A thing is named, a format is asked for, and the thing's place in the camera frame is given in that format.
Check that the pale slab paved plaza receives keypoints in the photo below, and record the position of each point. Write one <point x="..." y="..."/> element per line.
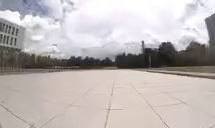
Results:
<point x="121" y="100"/>

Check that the dark group of trees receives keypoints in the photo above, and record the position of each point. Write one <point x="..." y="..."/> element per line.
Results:
<point x="168" y="55"/>

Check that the grey tall building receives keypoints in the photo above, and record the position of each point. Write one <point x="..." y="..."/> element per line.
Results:
<point x="213" y="28"/>

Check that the white building with dark windows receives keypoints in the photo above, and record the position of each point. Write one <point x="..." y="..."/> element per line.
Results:
<point x="7" y="33"/>

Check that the pole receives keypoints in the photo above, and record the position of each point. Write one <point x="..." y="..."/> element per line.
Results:
<point x="142" y="46"/>

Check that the dark raised kerb strip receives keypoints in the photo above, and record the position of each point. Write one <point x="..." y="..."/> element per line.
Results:
<point x="188" y="73"/>

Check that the row of low trees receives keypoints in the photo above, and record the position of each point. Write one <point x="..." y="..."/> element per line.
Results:
<point x="45" y="62"/>

